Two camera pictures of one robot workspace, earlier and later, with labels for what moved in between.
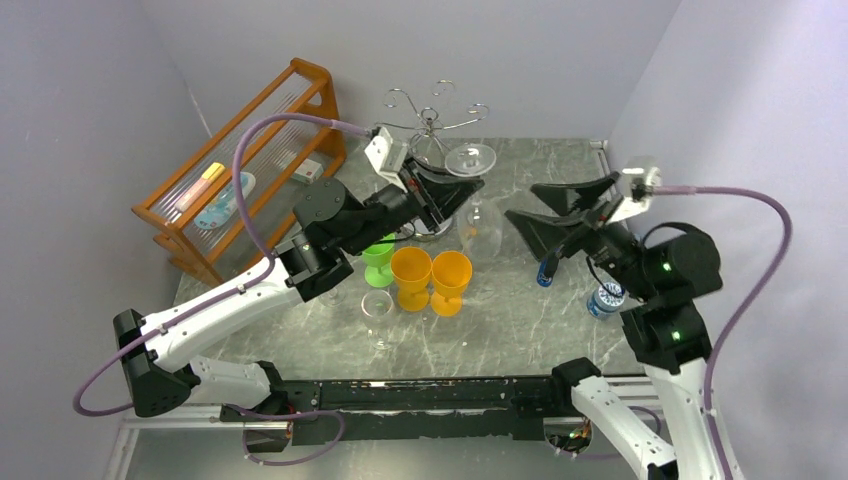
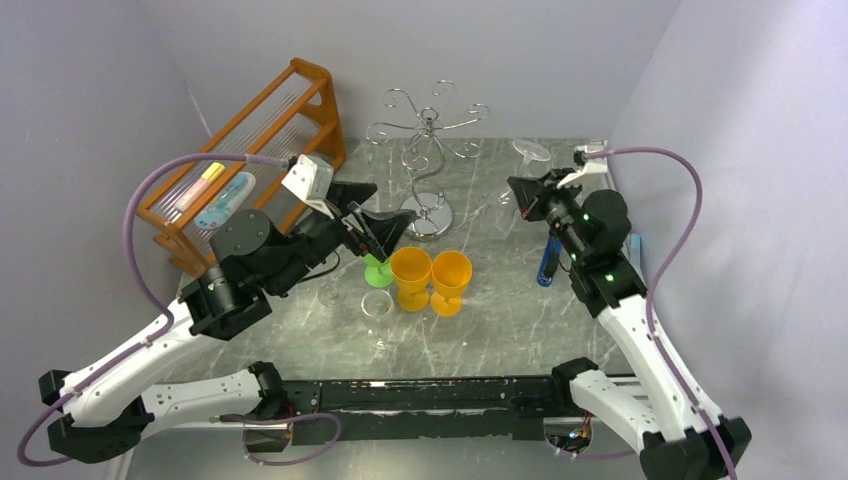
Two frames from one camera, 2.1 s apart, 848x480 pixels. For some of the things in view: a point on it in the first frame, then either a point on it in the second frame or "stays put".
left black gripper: x=436 y=200 -> x=383 y=230
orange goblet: x=451 y=272 stays put
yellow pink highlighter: x=204 y=182 stays put
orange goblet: x=411 y=267 stays put
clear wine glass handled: x=479 y=226 -> x=509 y=209
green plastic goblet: x=379 y=257 stays put
